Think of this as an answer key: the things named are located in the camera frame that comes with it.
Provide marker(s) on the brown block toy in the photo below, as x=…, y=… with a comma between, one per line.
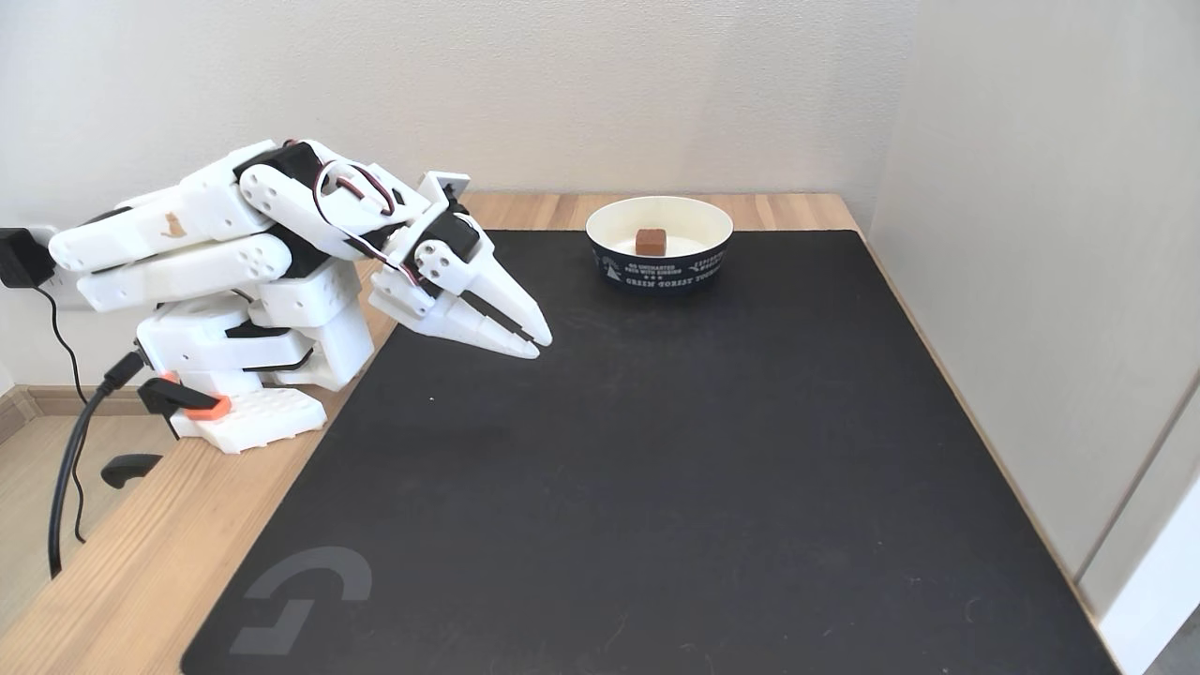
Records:
x=651, y=242

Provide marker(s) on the dark paper bowl white inside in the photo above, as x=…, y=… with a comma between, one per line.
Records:
x=656, y=270

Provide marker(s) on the black desk mat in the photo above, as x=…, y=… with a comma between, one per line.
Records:
x=656, y=525

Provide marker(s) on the black and orange table clamp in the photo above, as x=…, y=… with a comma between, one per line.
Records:
x=169, y=397

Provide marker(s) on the black power adapter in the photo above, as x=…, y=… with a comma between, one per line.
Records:
x=23, y=258

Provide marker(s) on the white empty camera mount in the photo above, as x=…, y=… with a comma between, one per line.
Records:
x=445, y=186

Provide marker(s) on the white wall outlet plate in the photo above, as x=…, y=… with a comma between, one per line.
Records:
x=61, y=298

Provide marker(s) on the white door frame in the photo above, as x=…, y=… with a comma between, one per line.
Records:
x=1153, y=581

